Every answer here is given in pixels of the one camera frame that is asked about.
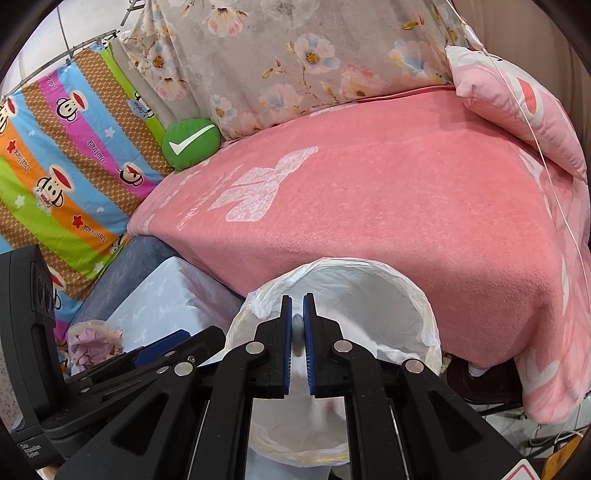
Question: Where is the dark blue cushion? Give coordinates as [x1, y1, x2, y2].
[71, 236, 179, 327]

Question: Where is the pink heart pillow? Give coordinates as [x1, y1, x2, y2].
[446, 46, 587, 182]

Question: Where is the purple bag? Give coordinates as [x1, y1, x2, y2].
[67, 320, 123, 375]

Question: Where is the light blue palm cloth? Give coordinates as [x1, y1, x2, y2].
[68, 255, 343, 480]

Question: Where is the white lined trash bin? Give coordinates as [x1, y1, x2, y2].
[225, 258, 442, 466]

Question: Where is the green checkmark cushion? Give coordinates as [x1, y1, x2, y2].
[161, 118, 221, 172]

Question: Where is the grey face mask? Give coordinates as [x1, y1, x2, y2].
[291, 314, 305, 367]

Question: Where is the colourful monkey print pillow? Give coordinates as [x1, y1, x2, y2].
[1, 45, 171, 342]

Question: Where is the white thin cable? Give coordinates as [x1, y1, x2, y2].
[443, 0, 591, 269]

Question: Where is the grey floral blanket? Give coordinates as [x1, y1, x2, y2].
[111, 0, 468, 140]

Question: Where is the pink fleece blanket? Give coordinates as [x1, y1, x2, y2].
[128, 87, 590, 423]

